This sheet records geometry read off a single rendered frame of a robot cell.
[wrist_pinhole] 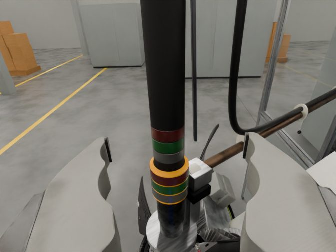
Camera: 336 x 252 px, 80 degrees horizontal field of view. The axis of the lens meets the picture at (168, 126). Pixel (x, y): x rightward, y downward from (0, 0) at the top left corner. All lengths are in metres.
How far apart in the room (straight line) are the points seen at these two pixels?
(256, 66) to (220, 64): 0.97
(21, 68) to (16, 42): 0.83
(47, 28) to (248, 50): 11.33
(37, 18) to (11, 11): 1.36
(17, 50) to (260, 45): 7.27
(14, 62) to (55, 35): 6.03
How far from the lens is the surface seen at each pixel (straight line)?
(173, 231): 0.29
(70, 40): 13.84
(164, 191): 0.23
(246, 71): 6.12
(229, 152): 0.29
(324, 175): 0.68
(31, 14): 14.69
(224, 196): 0.77
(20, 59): 8.37
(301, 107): 0.45
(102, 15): 7.57
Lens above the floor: 1.70
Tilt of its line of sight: 30 degrees down
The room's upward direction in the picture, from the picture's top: 2 degrees counter-clockwise
